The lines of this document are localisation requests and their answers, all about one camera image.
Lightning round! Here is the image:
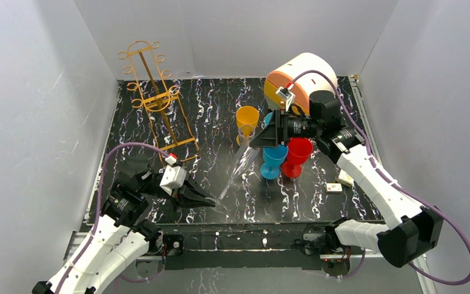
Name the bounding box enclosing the orange plastic wine glass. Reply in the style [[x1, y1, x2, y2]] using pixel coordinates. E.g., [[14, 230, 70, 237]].
[[236, 106, 259, 145]]

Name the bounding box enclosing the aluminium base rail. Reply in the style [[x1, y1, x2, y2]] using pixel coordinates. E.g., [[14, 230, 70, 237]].
[[54, 230, 439, 294]]

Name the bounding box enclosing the small white box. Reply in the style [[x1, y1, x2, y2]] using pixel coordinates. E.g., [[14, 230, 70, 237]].
[[326, 183, 343, 193]]

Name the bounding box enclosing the gold wire wine glass rack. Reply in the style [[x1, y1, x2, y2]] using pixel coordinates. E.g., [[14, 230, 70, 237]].
[[117, 40, 200, 162]]

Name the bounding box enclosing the clear wine glass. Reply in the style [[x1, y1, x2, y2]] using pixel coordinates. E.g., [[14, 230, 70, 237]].
[[216, 145, 261, 214], [237, 124, 255, 146]]

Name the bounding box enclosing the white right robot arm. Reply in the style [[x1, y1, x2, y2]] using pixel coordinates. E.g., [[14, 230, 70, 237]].
[[250, 90, 443, 268]]

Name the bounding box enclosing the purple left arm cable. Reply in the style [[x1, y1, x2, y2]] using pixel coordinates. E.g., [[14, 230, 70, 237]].
[[53, 141, 175, 294]]

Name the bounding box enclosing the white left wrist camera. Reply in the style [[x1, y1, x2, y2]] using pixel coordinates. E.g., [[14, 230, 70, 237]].
[[159, 153, 187, 196]]

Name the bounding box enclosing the red plastic wine glass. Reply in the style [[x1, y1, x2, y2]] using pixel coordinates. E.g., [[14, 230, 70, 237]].
[[282, 138, 313, 178]]

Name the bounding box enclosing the round drawer cabinet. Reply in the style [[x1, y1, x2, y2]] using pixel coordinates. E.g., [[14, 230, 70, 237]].
[[263, 53, 338, 114]]

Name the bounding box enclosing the cream rectangular box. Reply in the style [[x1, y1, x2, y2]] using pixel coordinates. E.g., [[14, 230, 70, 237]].
[[336, 169, 354, 187]]

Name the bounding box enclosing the black marble table mat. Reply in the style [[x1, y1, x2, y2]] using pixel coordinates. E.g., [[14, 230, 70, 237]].
[[101, 78, 382, 224]]

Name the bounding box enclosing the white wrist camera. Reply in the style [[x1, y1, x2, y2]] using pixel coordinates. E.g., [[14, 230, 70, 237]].
[[275, 83, 296, 112], [159, 153, 187, 196]]

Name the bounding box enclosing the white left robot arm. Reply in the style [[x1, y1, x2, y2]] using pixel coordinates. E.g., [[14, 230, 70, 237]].
[[32, 166, 218, 293]]

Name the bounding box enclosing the light blue plastic wine glass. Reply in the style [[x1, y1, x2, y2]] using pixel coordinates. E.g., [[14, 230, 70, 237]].
[[264, 112, 273, 127]]

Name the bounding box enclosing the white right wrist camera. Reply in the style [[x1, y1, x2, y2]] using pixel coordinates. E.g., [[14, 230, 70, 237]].
[[275, 83, 296, 112]]

